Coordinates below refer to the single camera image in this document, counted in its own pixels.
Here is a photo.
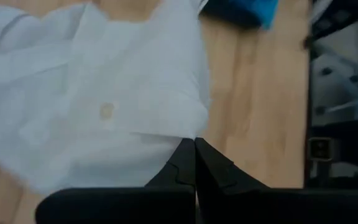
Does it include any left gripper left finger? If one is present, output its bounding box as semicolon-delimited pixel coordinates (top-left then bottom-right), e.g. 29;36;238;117
35;138;197;224

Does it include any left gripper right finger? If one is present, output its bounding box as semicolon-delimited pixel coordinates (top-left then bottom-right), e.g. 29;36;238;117
195;138;358;224

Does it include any white garment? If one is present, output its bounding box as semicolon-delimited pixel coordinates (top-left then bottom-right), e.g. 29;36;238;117
0;0;211;195

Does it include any navy blue garment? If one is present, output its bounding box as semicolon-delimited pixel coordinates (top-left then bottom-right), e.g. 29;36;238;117
201;0;280;30

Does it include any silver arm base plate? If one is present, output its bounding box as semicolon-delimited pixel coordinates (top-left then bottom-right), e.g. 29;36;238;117
311;34;358;125

